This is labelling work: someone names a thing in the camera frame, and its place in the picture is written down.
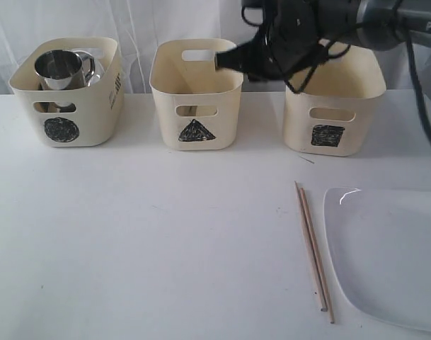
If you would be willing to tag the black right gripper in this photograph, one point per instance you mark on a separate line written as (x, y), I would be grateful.
(287, 41)

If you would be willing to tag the steel mug front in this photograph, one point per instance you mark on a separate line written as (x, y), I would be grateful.
(61, 70)

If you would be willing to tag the wooden chopstick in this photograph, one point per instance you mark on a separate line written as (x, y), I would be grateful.
(317, 255)
(305, 231)

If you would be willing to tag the steel table knife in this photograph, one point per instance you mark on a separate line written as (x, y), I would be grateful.
(189, 111)

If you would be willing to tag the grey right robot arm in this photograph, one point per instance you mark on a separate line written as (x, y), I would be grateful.
(374, 25)

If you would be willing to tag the cream bin with black triangle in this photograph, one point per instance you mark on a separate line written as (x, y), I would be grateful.
(176, 82)

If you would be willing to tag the cream bin with black square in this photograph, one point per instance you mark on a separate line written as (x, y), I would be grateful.
(333, 114)

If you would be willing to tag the thin metal pin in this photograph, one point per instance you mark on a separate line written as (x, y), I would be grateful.
(307, 160)

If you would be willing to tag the cream bin with black circle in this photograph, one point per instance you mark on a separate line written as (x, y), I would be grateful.
(97, 106)

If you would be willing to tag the white square plate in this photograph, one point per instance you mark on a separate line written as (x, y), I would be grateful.
(379, 243)

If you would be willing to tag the white curtain backdrop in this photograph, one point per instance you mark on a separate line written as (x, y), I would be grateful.
(138, 26)

